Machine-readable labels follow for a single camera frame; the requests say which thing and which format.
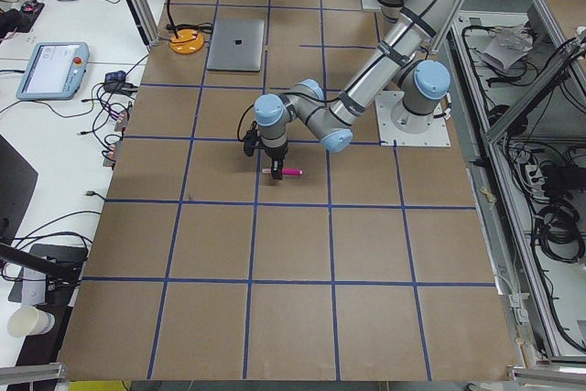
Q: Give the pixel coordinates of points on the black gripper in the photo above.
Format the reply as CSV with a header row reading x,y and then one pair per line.
x,y
276,153

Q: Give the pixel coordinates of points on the pink marker pen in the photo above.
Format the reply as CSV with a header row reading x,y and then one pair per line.
x,y
285,171

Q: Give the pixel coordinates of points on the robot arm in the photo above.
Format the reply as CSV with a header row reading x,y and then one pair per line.
x,y
425,82

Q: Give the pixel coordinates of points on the grey closed laptop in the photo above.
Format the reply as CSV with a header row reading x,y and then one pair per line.
x,y
236,45

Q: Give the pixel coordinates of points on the blue teach pendant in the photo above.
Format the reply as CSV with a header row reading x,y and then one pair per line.
x,y
54,71

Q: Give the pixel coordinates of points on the white paper cup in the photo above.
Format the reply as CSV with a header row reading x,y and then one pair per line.
x,y
30,321

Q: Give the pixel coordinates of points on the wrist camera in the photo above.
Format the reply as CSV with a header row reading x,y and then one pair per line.
x,y
251,142

